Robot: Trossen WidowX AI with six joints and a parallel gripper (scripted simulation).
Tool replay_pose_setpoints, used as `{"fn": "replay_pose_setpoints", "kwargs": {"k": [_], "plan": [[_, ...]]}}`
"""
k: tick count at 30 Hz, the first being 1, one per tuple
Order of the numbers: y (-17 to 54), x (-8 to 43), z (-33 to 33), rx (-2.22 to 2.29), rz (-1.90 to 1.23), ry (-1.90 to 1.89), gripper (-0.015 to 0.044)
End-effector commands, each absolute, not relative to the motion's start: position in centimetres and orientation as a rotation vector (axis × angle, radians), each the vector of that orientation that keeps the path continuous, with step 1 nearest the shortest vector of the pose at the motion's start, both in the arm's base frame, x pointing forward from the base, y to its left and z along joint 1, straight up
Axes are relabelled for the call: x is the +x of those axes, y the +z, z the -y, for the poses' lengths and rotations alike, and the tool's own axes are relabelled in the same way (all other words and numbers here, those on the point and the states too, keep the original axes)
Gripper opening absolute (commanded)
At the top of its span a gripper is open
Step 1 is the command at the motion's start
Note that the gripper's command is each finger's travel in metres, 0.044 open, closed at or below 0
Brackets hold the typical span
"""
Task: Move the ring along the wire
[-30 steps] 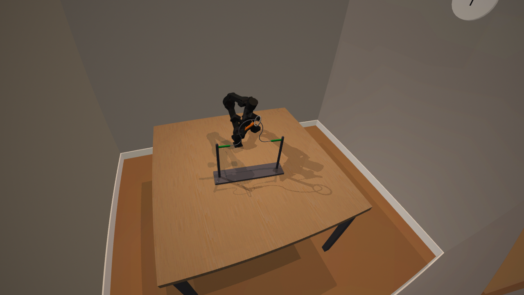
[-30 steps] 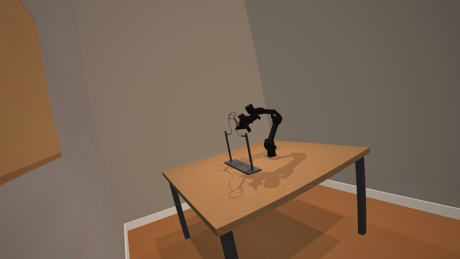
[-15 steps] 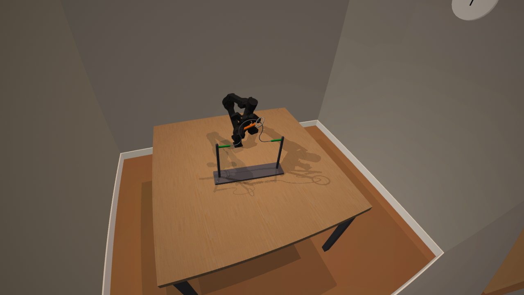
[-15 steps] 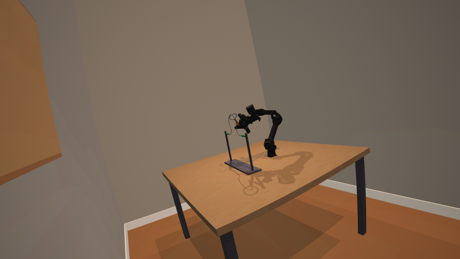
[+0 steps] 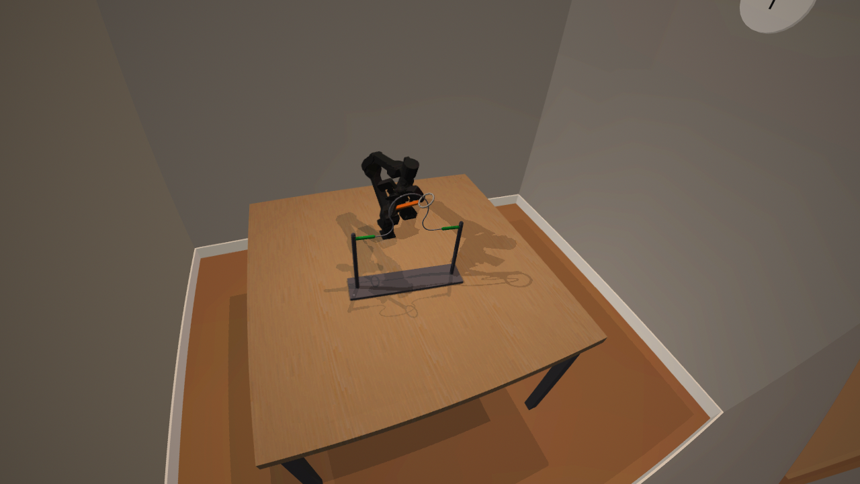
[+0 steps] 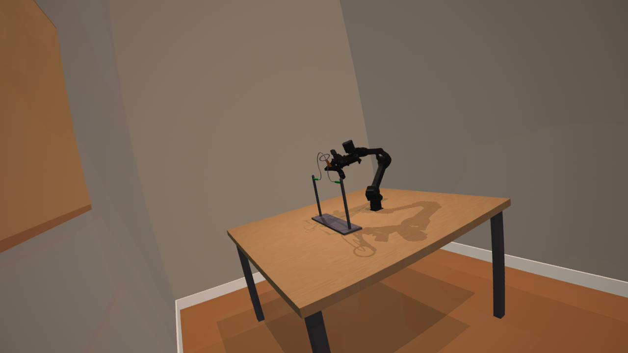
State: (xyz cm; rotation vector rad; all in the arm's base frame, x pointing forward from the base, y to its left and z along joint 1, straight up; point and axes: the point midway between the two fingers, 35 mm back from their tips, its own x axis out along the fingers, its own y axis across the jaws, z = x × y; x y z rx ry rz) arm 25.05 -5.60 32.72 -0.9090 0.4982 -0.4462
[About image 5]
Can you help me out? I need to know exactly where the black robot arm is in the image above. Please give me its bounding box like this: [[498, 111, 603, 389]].
[[361, 151, 424, 239]]

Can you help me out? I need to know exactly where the orange bar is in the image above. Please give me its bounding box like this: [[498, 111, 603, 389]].
[[395, 192, 435, 210]]

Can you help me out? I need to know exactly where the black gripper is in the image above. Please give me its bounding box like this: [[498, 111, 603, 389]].
[[377, 178, 417, 220]]

